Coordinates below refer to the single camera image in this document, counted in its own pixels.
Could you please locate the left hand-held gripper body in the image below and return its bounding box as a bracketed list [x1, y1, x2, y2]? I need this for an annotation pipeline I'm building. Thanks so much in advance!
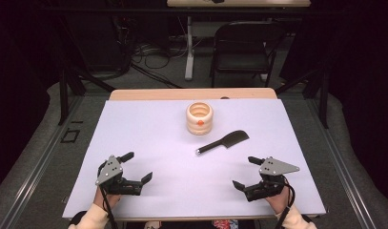
[95, 155, 143, 196]

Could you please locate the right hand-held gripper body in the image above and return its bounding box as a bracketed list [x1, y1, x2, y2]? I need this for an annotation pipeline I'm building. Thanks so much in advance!
[244, 156, 300, 202]

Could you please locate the black cleaver knife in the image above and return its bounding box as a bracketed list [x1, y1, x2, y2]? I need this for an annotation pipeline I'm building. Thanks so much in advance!
[194, 129, 251, 156]

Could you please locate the cream ribbed jar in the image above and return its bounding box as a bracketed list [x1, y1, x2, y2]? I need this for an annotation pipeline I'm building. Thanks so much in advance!
[186, 101, 214, 136]

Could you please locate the person's left hand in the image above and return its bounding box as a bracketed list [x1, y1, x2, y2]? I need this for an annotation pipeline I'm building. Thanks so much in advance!
[93, 187, 121, 211]

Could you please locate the person's right hand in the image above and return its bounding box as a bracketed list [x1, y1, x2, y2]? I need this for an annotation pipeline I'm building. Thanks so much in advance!
[266, 185, 295, 215]

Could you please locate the white table mat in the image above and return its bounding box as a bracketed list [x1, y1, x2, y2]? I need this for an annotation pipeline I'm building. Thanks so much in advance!
[61, 98, 327, 219]

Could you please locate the person's colourful clothing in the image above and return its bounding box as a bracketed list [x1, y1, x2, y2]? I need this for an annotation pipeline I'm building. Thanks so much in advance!
[214, 219, 239, 229]

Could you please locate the black metal stand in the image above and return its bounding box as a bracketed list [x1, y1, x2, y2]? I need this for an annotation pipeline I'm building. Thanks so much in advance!
[57, 18, 117, 127]
[274, 68, 330, 130]

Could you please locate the wooden table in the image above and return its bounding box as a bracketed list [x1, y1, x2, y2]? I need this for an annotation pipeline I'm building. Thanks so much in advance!
[62, 88, 326, 222]

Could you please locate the black folding chair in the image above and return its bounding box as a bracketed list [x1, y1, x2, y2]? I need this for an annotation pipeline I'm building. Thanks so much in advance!
[210, 21, 286, 89]

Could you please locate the wooden desk with white leg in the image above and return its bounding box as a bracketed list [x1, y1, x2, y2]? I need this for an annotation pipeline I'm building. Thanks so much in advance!
[166, 0, 312, 81]

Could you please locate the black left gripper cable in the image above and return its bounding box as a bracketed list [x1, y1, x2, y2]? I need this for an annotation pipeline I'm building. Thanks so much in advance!
[98, 185, 119, 229]

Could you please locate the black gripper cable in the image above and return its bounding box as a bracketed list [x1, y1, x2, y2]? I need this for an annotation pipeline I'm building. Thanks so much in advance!
[273, 176, 296, 229]
[98, 185, 119, 229]

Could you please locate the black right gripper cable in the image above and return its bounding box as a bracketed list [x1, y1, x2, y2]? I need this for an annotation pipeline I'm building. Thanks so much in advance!
[273, 176, 296, 229]

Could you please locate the grey metal floor rail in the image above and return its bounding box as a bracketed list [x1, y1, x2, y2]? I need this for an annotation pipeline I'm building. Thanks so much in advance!
[304, 94, 378, 229]
[0, 94, 85, 229]

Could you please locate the tangle of floor cables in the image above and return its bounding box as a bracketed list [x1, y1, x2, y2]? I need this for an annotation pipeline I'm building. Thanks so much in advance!
[131, 41, 183, 90]

